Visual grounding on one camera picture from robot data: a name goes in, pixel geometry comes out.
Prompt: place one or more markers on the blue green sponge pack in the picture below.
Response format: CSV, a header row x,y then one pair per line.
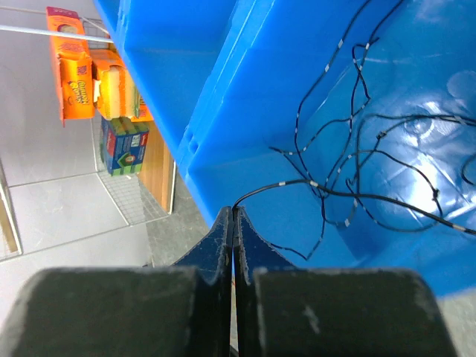
x,y
123,145

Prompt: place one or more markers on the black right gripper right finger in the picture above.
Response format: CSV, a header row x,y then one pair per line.
x,y
283,310

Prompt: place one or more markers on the white wire shelf rack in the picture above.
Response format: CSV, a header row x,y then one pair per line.
x,y
58,191

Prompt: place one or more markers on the blue plastic bin near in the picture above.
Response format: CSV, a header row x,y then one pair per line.
x,y
347,131

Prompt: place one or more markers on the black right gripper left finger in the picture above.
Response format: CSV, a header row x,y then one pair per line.
x,y
178,310

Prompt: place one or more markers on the blue plastic bin middle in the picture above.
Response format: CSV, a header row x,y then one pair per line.
x,y
170,49

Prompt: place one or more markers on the orange snack box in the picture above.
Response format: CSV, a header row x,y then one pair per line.
x,y
90,80

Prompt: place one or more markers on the blue plastic bin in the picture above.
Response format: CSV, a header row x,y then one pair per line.
x,y
347,131
170,49

